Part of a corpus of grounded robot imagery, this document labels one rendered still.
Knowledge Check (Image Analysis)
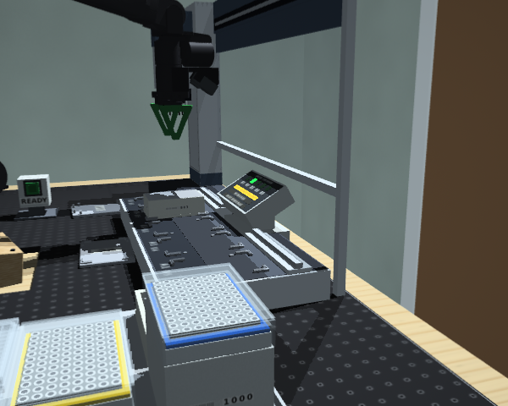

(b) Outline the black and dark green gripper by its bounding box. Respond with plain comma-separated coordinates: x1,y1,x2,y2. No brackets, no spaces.
150,64,192,140

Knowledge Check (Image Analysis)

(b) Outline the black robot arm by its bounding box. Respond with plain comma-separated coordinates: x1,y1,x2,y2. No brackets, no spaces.
73,0,219,96

